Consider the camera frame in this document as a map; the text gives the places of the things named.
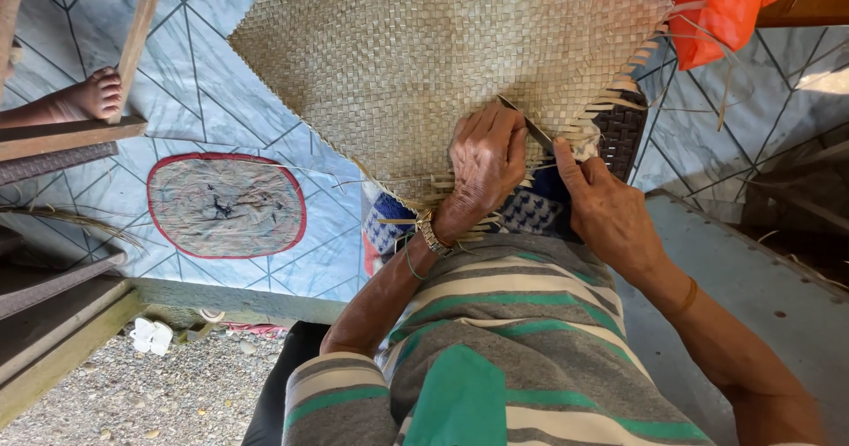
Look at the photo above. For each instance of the metal wristwatch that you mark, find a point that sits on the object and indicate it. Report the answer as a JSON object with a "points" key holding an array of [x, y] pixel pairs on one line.
{"points": [[432, 234]]}

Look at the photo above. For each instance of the steel knife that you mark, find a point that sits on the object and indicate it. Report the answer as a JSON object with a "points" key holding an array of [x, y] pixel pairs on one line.
{"points": [[527, 124]]}

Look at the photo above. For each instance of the oval red-edged floor mat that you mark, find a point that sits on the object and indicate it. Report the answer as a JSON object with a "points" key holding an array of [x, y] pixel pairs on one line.
{"points": [[225, 205]]}

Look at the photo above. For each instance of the pink cloth scrap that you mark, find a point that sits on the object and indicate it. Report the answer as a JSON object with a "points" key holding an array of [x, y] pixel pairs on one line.
{"points": [[255, 328]]}

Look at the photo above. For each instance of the white sandal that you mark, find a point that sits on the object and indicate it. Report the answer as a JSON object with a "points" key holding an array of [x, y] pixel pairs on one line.
{"points": [[162, 340], [141, 334]]}

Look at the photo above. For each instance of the person's left hand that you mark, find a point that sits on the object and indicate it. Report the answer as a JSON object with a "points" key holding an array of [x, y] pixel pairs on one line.
{"points": [[484, 167]]}

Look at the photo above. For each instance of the orange plastic bag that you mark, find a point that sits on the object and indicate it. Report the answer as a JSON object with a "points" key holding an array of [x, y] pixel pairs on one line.
{"points": [[723, 8]]}

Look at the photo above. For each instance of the bundle of dried straw strips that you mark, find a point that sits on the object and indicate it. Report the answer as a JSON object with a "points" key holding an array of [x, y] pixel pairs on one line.
{"points": [[73, 219]]}

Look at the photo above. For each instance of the dark woven stool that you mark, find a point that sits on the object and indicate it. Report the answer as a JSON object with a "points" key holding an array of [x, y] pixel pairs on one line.
{"points": [[620, 138]]}

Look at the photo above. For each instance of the black garment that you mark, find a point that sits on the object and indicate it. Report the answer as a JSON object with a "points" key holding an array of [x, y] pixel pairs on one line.
{"points": [[285, 393]]}

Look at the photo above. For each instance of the wooden chair frame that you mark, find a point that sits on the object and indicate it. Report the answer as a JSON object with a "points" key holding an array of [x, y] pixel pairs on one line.
{"points": [[136, 41]]}

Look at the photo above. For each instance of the grey green striped shirt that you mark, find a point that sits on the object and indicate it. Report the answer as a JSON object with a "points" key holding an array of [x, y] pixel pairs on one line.
{"points": [[504, 353]]}

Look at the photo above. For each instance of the blue white patterned cloth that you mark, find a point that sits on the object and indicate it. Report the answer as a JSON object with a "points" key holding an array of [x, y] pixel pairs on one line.
{"points": [[530, 210]]}

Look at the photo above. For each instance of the woven straw mat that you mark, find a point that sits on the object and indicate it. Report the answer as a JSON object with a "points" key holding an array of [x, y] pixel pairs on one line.
{"points": [[438, 68]]}

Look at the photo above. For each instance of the wooden steps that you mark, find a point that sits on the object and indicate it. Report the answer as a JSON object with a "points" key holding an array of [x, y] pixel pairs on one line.
{"points": [[53, 320]]}

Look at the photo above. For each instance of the brown rubber wristband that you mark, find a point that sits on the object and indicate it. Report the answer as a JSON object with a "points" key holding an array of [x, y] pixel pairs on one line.
{"points": [[686, 298]]}

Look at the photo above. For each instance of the person's right hand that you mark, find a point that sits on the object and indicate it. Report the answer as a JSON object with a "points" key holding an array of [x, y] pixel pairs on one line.
{"points": [[613, 220]]}

